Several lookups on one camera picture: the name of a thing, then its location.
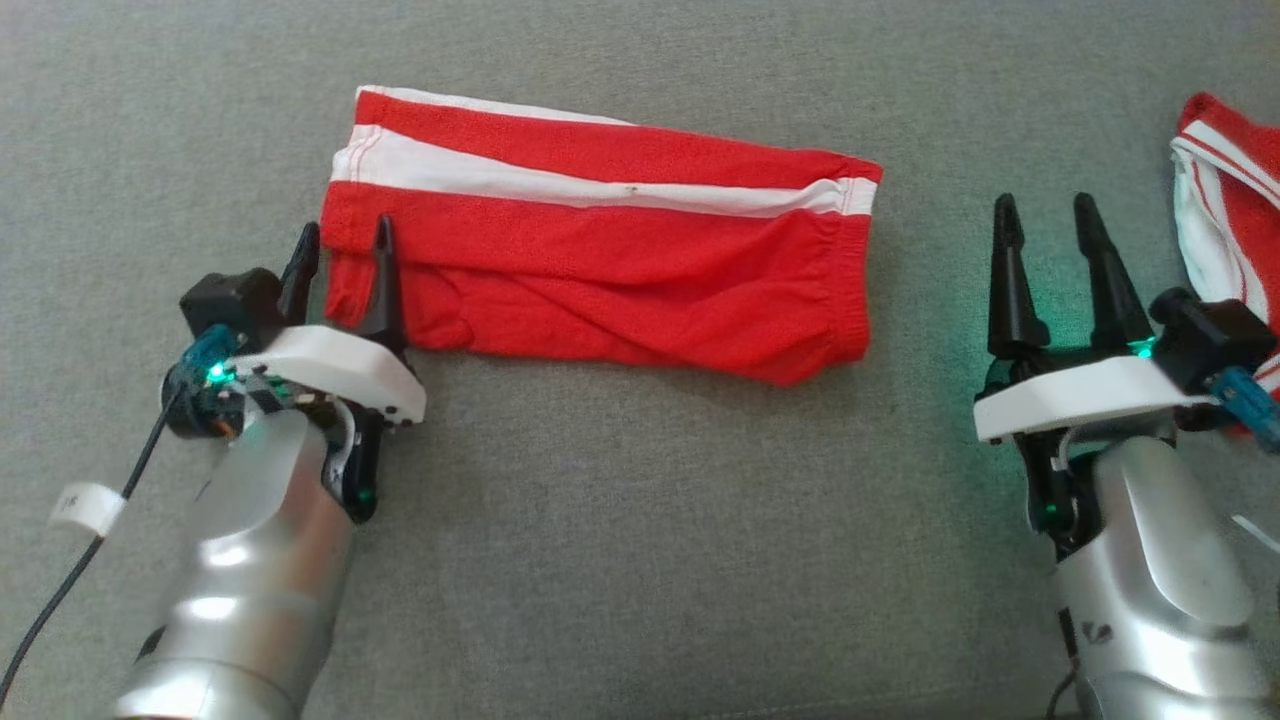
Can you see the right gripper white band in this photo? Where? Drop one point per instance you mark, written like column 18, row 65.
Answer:
column 1080, row 395

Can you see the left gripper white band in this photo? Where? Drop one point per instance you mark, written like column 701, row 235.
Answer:
column 340, row 365

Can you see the red jersey white striped panels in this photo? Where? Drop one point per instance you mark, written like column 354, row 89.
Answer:
column 1240, row 200

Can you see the red shorts wide white stripe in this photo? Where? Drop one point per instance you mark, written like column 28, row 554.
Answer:
column 600, row 270

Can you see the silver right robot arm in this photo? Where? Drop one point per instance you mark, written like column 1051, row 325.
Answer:
column 1160, row 560

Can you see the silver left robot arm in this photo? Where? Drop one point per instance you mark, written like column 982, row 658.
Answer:
column 250, row 560

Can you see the grey fabric sofa seat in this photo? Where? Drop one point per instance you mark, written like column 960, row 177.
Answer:
column 650, row 550

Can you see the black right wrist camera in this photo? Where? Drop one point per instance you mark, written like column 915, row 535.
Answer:
column 1210, row 335

